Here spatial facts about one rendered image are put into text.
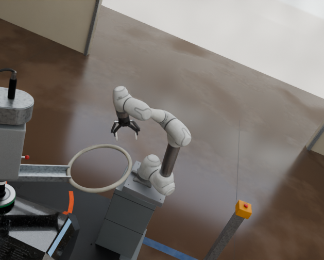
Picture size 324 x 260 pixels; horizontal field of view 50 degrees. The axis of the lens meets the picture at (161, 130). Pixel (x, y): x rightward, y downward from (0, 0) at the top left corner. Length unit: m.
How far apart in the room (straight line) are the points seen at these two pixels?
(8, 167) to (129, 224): 1.39
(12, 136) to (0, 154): 0.16
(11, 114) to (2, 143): 0.22
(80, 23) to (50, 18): 0.63
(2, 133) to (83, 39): 5.19
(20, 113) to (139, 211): 1.54
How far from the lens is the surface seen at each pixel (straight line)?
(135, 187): 3.13
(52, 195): 4.03
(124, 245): 3.60
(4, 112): 2.16
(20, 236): 2.60
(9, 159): 2.38
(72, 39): 7.37
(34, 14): 7.63
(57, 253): 2.62
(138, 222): 3.33
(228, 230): 3.33
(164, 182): 2.93
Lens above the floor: 2.94
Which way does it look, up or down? 31 degrees down
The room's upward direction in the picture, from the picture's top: 23 degrees clockwise
